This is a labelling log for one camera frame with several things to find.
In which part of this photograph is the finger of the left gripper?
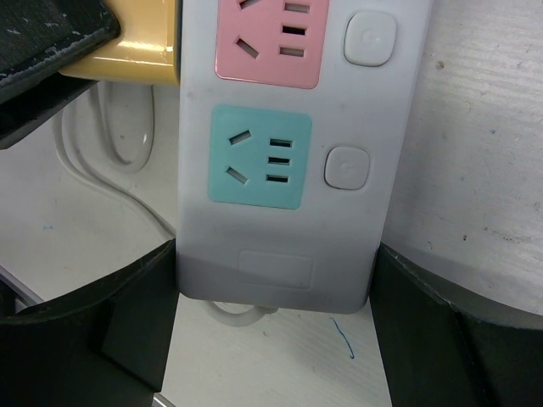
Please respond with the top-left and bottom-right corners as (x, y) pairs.
(1, 1), (120, 148)

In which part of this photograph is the white USB cable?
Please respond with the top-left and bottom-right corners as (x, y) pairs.
(54, 80), (179, 238)

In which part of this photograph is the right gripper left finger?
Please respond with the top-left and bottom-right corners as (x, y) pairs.
(1, 241), (179, 406)

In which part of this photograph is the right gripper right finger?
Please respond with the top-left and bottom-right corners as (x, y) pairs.
(369, 244), (542, 406)

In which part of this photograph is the yellow USB charger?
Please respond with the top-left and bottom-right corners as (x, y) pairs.
(60, 0), (182, 86)

